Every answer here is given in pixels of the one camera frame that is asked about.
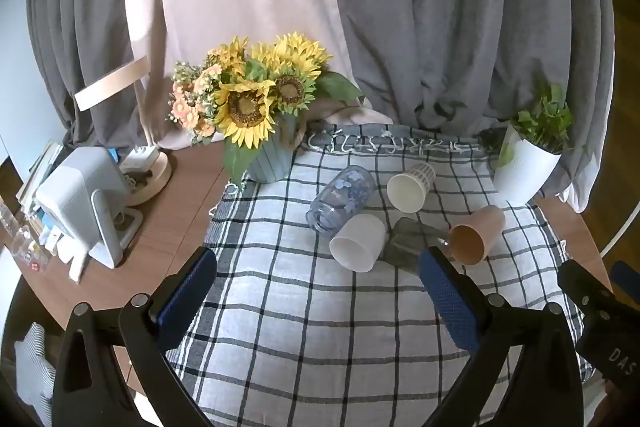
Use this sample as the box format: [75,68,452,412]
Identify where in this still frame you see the clear plastic bag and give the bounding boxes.
[0,199,52,275]

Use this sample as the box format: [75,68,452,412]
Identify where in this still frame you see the artificial sunflower bouquet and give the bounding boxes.
[167,32,367,188]

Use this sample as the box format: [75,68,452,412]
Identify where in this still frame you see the peach plastic cup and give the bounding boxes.
[447,205,507,267]

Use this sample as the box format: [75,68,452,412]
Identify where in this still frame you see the blue floral transparent cup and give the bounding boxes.
[306,165,377,237]

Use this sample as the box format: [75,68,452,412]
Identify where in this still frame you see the dark green glass cup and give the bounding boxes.
[382,217,451,274]

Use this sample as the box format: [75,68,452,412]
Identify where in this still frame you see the plain white cup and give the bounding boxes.
[329,213,389,272]

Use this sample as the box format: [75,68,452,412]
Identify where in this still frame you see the blue ribbed vase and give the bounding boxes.
[244,112,307,184]

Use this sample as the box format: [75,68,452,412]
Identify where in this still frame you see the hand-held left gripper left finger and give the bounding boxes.
[50,247,218,427]

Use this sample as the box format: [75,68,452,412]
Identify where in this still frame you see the white plant pot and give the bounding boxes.
[492,124,563,206]

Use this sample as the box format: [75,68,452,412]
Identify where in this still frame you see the grey curtain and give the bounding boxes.
[25,0,617,214]

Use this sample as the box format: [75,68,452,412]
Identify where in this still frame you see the white grid-print paper cup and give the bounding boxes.
[386,162,437,214]

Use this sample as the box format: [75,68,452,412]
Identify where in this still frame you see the wooden white desk lamp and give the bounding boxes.
[75,56,174,208]

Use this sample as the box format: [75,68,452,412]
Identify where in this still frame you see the green leafy plant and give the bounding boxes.
[496,82,577,168]

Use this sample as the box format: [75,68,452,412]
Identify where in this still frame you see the checked black white tablecloth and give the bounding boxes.
[167,122,596,427]

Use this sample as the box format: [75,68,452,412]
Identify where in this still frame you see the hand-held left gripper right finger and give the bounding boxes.
[417,247,586,427]

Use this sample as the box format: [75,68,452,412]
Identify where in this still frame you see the striped cushion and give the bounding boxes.
[13,322,59,414]

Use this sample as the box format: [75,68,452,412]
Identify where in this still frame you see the white desktop appliance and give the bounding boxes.
[35,147,140,284]

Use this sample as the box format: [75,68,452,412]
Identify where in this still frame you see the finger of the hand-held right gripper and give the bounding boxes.
[611,260,640,304]
[557,259,617,309]

